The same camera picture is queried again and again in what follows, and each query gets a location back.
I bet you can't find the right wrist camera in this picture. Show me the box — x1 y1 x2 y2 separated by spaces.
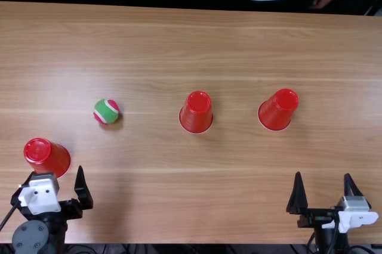
322 196 379 233

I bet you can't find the black cable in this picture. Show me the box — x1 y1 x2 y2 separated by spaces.
0 203 19 233

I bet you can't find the red cup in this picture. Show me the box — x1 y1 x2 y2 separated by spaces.
23 137 72 179
257 88 300 132
178 90 214 134

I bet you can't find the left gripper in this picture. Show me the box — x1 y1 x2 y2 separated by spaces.
11 165 94 222

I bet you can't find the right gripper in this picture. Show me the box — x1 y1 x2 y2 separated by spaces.
286 172 372 228

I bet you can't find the green and pink ball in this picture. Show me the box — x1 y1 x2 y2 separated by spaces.
93 98 121 125

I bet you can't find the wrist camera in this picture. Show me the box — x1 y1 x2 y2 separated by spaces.
322 196 379 233
18 172 62 215

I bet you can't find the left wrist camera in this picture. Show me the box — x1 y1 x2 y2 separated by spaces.
18 172 62 215

